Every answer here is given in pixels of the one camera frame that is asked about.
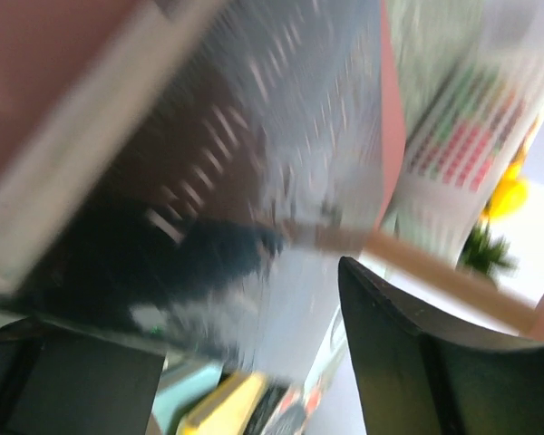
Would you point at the pink three-tier shelf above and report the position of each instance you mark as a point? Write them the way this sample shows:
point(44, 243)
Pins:
point(50, 59)

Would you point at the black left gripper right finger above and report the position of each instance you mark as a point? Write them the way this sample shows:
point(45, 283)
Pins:
point(420, 370)

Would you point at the Wuthering Heights dark blue book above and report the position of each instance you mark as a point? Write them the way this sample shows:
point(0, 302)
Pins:
point(217, 230)

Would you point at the white plastic fruit basket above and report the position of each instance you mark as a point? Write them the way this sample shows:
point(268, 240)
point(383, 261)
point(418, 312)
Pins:
point(485, 110)

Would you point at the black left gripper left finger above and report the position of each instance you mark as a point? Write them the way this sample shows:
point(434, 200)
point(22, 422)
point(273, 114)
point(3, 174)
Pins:
point(57, 381)

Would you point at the yellow book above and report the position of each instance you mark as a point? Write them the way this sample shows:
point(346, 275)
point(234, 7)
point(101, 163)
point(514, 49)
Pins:
point(226, 410)

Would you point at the toy pineapple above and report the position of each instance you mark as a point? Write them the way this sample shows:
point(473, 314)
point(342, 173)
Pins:
point(485, 254)

